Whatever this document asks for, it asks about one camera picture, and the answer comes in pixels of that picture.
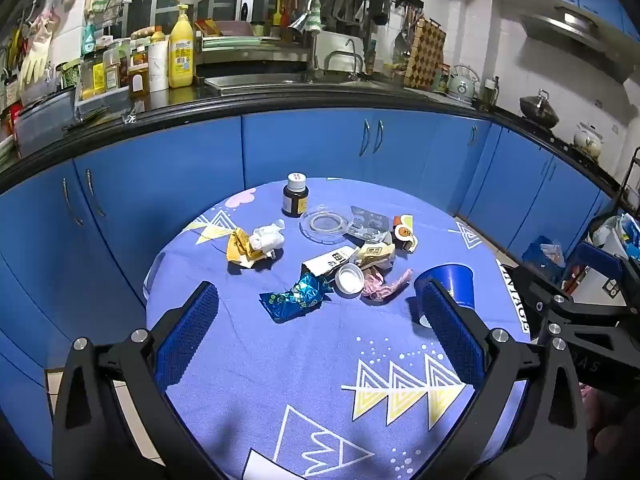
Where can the grey bin blue bag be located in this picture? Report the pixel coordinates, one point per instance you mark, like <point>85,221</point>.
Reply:
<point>537,255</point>

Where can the yellow detergent bottle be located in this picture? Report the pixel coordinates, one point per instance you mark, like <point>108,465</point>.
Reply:
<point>181,55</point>

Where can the glass jar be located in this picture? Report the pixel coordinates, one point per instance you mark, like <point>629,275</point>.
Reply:
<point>491,92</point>

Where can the yellow liquid jar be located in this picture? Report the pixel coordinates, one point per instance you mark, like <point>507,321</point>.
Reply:
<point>92,82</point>

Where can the green tin can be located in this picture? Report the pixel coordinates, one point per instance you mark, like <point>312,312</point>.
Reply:
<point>441,80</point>

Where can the pink wrapper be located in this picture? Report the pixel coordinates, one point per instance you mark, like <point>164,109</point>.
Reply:
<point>380,287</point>

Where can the white tissue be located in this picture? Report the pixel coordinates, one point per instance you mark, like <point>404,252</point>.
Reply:
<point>267,237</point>

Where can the clear glass dish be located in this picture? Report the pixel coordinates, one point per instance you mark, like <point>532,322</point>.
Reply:
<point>310,231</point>

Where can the silver blister pack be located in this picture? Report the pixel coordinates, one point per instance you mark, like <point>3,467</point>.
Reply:
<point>367,222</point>

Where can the tall white appliance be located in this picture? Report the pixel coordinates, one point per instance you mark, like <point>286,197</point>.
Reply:
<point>592,285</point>

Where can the white ceramic pot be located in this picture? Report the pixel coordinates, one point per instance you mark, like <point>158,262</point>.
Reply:
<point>587,140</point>

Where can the green kettle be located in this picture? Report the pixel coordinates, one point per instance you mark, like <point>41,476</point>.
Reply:
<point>462,85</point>

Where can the small chrome faucet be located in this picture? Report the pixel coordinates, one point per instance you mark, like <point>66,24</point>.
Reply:
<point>354,57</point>

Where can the black wok with lid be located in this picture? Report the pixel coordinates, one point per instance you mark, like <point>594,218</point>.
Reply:
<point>540,110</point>

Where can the white plastic lid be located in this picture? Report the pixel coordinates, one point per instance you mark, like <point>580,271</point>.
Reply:
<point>348,280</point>

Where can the brown medicine bottle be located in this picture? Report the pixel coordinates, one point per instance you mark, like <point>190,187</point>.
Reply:
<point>295,200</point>

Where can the blue paper cup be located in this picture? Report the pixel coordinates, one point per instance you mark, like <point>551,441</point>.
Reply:
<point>452,280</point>

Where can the chrome kitchen faucet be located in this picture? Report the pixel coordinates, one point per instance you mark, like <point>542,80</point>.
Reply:
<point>312,55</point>

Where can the steel sink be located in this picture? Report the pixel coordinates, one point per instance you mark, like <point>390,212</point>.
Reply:
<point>250,81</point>

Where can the black metal rack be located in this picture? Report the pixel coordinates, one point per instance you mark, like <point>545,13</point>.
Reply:
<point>631,180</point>

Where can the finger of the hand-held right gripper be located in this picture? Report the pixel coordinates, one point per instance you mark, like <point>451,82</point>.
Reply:
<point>597,256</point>
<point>537,285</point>

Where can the green knit cloth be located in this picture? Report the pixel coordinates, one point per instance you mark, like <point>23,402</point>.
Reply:
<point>314,12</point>

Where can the yellow snack wrapper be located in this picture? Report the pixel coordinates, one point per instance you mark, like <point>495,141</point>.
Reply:
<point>239,249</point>

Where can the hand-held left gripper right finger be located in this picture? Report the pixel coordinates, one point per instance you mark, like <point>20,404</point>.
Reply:
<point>450,335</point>

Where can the person's right hand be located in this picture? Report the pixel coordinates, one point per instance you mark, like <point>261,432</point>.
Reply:
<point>612,440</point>

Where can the beige packet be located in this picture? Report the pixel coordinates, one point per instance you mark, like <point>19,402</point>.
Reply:
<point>375,255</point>

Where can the clear plastic storage box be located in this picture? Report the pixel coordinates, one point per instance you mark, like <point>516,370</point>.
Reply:
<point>45,120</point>

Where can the blue foil wrapper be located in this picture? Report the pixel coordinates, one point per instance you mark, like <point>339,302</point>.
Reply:
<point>295,300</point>

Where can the yellow rubber glove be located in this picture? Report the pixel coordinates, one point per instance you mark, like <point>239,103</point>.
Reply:
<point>35,60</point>

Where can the white plastic bag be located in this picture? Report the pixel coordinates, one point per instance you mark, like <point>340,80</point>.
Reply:
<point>612,232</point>

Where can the white printed paper box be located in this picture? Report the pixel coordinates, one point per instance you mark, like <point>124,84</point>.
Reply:
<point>325,261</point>

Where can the steel range hood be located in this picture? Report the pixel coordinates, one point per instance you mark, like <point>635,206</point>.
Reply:
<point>575,27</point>

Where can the blue base cabinets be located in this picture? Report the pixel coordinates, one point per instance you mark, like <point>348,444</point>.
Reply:
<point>175,170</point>

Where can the brown sauce jar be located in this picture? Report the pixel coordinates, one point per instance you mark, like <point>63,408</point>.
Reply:
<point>138,82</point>

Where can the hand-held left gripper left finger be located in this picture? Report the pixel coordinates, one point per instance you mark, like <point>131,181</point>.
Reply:
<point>187,330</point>

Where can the checkered cutting board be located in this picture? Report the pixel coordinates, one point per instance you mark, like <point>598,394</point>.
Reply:
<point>425,55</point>

